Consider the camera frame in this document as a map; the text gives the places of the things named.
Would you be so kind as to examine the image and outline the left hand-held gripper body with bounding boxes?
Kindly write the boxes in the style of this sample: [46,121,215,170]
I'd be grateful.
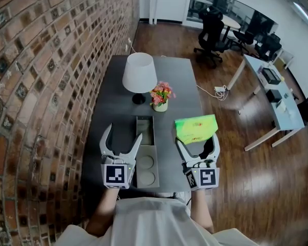
[100,151,137,190]

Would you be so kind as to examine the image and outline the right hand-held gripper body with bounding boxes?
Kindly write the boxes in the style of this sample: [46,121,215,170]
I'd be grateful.
[182,157,220,191]

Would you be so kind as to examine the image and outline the green packet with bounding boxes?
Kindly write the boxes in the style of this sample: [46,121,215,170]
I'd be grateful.
[174,114,219,146]

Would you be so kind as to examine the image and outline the person's left forearm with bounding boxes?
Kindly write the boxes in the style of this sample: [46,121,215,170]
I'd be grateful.
[85,188,120,238]

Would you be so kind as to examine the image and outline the person's right forearm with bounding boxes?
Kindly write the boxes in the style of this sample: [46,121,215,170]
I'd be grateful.
[190,189,215,233]

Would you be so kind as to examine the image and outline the grey box with round recesses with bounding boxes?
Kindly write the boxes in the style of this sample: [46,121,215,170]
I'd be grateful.
[135,115,161,189]

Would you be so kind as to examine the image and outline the pink flowers in cream pot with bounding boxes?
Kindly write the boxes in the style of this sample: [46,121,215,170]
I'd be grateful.
[149,80,177,113]

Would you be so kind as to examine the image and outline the person's white shirt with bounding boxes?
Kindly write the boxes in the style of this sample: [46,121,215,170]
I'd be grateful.
[53,196,260,246]

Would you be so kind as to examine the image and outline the white shade table lamp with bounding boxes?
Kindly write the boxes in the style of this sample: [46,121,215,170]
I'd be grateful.
[122,52,158,106]

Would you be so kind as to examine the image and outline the small black box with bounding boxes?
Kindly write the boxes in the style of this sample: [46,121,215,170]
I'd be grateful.
[265,89,283,104]

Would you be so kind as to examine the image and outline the light blue table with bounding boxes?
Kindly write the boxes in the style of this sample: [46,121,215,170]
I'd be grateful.
[226,54,306,152]

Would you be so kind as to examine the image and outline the black and white printer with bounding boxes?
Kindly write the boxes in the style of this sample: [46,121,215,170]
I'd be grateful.
[260,67,282,85]

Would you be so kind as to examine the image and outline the low black office chair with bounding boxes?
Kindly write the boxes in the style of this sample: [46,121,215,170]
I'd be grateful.
[232,29,255,55]

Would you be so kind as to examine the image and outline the small white side table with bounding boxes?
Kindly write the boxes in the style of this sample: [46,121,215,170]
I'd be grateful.
[273,47,295,70]

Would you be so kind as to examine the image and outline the tall black office chair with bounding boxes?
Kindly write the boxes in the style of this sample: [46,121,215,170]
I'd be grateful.
[193,6,228,69]

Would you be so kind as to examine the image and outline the wide black office chair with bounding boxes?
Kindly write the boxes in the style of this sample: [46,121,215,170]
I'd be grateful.
[254,32,283,63]

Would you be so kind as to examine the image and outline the round white table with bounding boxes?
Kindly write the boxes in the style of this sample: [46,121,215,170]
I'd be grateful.
[220,15,241,38]

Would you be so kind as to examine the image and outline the dark window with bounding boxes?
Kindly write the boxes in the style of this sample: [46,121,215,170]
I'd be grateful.
[185,0,279,36]

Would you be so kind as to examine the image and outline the ceiling light strip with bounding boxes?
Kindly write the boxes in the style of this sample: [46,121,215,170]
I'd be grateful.
[293,2,308,27]

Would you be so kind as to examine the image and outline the white floor cable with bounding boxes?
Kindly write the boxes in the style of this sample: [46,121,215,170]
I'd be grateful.
[196,84,229,102]

